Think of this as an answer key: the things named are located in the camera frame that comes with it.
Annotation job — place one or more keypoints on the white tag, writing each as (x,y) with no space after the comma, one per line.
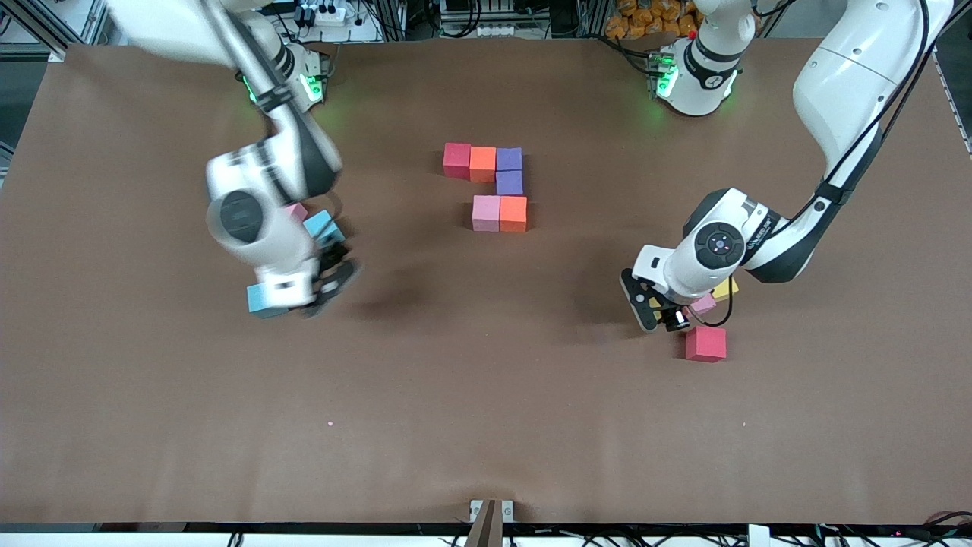
(758,535)

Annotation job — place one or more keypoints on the pink foam cube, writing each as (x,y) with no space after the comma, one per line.
(298,211)
(486,213)
(704,304)

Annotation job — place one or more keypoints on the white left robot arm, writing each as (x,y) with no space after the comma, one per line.
(843,76)

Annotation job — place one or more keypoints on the orange foam cube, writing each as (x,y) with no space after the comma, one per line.
(513,214)
(482,165)

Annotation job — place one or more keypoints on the bag of orange items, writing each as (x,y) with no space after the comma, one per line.
(645,15)

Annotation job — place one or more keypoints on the white power strip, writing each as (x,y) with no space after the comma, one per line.
(330,14)

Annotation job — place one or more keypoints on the yellow foam cube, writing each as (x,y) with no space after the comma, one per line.
(654,301)
(727,290)

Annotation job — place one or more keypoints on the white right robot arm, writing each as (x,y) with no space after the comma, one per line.
(285,247)

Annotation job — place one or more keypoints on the silver metal bracket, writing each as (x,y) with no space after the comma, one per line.
(508,507)

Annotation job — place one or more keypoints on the red foam cube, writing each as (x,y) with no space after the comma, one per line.
(705,343)
(456,160)

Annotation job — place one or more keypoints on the cyan foam cube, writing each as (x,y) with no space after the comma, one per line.
(262,301)
(323,225)

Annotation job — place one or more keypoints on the purple foam cube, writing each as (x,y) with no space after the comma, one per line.
(509,159)
(509,183)

